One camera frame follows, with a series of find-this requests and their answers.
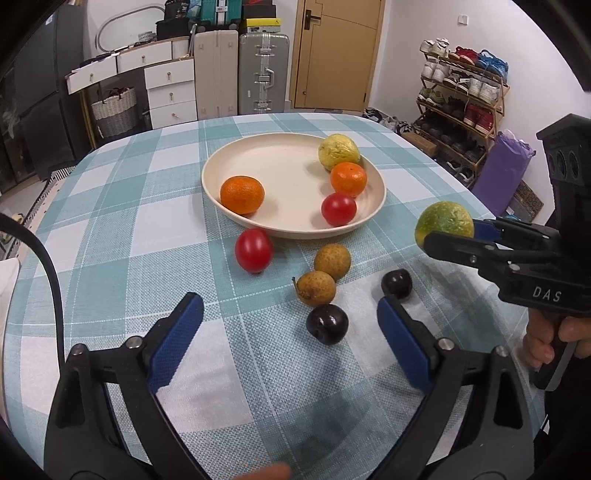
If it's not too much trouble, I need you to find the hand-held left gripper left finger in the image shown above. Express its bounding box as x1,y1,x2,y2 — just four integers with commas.
45,292,205,480

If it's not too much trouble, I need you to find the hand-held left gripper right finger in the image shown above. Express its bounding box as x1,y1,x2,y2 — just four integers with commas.
377,295,548,480

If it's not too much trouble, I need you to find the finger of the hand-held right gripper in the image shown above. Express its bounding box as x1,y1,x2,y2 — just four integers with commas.
471,217,561,253
424,232,523,296

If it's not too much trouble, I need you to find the green mottled orange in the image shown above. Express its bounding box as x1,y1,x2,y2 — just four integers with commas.
414,201,475,250

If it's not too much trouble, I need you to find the small dark plum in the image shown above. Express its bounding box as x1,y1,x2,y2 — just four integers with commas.
381,269,413,303

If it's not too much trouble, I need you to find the large dark plum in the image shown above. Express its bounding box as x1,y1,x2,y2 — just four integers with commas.
305,304,349,346

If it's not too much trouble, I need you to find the brown longan with stem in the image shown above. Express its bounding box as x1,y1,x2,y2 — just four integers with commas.
292,270,337,308

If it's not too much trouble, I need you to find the oval red tomato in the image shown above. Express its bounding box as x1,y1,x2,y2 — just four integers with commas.
235,228,274,274

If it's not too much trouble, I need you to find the round red tomato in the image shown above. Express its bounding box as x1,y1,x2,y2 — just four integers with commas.
321,192,358,227

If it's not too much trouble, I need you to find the small orange tangerine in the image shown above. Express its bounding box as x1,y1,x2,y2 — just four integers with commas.
329,162,368,196

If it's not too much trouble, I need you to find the large orange tangerine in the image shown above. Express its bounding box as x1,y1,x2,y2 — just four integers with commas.
220,176,266,216

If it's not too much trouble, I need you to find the yellow-green citrus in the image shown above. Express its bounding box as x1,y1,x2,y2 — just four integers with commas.
318,133,361,172

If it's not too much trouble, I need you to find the cream round plate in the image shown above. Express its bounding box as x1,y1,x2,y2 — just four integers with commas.
201,132,387,239

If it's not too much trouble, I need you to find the person's right hand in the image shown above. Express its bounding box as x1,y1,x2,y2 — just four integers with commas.
523,308,591,370

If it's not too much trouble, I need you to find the person's left hand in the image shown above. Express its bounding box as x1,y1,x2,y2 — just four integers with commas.
231,463,293,480

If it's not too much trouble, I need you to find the brown patterned box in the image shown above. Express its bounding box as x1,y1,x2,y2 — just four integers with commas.
505,181,546,222

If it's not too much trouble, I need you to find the purple bag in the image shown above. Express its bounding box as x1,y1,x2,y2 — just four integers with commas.
471,130,536,217

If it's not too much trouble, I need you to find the small cardboard box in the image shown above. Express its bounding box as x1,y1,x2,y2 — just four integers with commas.
403,133,438,158

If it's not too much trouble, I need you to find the shoe rack with shoes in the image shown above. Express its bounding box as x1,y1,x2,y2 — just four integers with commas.
413,38,509,185

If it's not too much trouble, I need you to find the wooden shoe rack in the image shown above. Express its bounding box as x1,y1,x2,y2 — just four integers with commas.
411,46,511,185

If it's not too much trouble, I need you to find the white plastic object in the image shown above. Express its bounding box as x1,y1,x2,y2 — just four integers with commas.
0,258,21,333

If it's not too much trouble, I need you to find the patterned floor rug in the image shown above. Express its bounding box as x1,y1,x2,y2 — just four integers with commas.
25,166,77,232

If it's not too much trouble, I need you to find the white grey wicker basket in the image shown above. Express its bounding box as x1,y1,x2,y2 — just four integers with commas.
90,87,140,138

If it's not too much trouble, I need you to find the wooden door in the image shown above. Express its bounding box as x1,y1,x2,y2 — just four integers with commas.
288,0,386,112

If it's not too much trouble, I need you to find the white drawer dresser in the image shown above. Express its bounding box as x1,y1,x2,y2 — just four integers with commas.
65,37,199,134

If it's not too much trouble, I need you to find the dark glass cabinet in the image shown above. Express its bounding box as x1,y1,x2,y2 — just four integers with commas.
0,46,47,195

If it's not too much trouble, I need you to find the beige suitcase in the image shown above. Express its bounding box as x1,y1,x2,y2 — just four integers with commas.
193,30,240,121

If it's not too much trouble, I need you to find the silver suitcase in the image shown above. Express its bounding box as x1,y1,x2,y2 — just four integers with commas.
238,32,291,115

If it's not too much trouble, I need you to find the black refrigerator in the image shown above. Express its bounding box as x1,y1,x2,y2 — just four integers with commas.
41,0,90,178

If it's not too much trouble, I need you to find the black storage box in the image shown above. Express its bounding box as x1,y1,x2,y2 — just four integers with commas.
156,18,192,40

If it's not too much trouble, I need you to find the yellow black shoe box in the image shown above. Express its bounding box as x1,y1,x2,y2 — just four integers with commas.
239,17,282,34

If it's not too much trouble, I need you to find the white oval hoop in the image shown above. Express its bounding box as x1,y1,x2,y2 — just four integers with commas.
95,4,167,51

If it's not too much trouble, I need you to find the teal suitcase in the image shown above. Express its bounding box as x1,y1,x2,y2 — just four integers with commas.
201,0,243,21

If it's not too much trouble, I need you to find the black cable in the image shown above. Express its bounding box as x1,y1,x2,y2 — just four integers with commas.
0,213,68,365

